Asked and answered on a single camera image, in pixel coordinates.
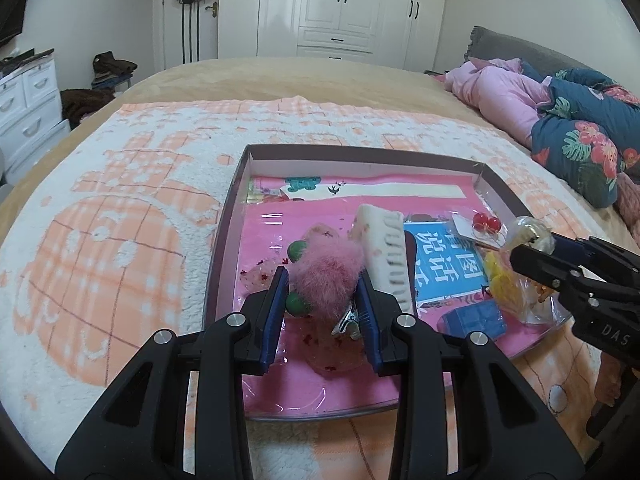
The white wardrobe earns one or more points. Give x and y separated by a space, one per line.
340 5

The small blue packet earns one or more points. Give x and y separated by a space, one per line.
472 320

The tan bedspread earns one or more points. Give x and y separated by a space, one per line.
300 75

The white drawer cabinet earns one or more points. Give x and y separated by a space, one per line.
30 105

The white comb hair clip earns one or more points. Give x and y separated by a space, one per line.
385 250

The dark brown cloth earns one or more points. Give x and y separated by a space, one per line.
85 105

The black wall television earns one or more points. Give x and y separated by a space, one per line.
9 15

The blue floral quilt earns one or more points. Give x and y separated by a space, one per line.
585 145

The pink quilt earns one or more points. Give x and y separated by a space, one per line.
500 100

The bagged yellow hair bands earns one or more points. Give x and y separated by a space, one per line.
505 285

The brown cardboard box tray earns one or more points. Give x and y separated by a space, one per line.
227 240

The orange white patterned blanket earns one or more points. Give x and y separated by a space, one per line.
125 210

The pile of dark clothes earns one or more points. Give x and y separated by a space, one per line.
112 66

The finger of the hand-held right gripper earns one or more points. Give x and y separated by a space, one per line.
570 247
274 320
542 265
368 320

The pink pompom hair clip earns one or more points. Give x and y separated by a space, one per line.
325 275

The grey headboard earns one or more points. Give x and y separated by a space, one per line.
515 47

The white door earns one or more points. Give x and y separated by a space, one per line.
205 35

